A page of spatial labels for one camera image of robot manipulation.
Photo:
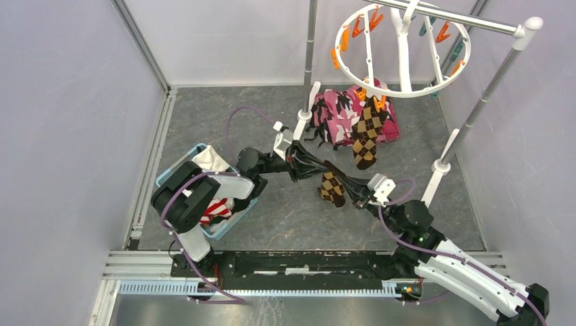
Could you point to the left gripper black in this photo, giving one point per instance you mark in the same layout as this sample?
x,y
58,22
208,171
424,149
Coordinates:
x,y
299,161

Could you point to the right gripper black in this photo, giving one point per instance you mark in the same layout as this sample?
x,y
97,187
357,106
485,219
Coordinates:
x,y
360,200

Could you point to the brown argyle sock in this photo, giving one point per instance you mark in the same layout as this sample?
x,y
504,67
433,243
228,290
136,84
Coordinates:
x,y
332,190
365,134

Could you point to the red white striped sock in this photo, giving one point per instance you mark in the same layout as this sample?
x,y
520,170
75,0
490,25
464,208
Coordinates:
x,y
218,208

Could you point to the white round clip hanger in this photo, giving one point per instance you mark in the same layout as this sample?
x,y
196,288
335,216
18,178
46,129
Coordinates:
x,y
365,20

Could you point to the metal clothes rack frame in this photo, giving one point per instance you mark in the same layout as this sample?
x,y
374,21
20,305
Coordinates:
x,y
522,33

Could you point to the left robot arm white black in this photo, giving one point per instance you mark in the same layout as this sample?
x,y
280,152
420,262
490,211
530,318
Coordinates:
x,y
186,195

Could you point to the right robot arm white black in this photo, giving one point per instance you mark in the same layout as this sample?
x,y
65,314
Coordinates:
x,y
426,253

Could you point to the orange clip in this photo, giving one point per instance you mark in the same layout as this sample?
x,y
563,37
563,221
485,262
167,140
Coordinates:
x,y
335,54
361,93

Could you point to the orange clip front holding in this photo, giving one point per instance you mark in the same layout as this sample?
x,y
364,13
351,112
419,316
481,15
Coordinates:
x,y
380,103

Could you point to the orange clip far left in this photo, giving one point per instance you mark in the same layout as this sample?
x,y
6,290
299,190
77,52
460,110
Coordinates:
x,y
335,54

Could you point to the orange clip right rim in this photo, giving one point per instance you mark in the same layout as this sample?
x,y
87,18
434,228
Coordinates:
x,y
460,64

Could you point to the teal clip right rim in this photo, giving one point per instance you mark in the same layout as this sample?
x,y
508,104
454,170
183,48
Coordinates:
x,y
457,50

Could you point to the pink camouflage garment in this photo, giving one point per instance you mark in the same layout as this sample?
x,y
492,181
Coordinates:
x,y
335,112

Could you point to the light blue laundry basket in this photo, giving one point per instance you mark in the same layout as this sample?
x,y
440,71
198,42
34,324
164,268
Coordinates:
x,y
219,226

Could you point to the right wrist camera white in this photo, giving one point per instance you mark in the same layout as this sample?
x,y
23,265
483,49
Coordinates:
x,y
381,187

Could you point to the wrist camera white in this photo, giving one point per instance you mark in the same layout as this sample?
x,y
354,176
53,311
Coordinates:
x,y
381,187
283,139

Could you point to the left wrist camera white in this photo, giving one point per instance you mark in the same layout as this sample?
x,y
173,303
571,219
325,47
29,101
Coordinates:
x,y
283,139

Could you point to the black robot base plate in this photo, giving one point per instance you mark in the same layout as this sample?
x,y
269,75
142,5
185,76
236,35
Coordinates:
x,y
296,270

